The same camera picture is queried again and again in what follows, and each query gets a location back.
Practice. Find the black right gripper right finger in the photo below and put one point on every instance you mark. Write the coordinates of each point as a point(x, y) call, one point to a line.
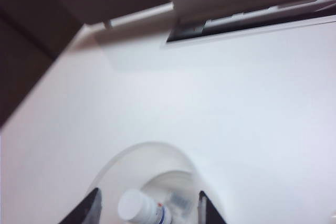
point(208, 213)

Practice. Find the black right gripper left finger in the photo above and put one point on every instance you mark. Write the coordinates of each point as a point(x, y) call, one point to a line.
point(86, 211)

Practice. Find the small white medicine bottle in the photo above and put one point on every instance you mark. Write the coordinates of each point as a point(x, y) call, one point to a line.
point(134, 205)

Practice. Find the round clear plastic box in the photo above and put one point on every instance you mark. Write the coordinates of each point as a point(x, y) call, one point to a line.
point(147, 161)

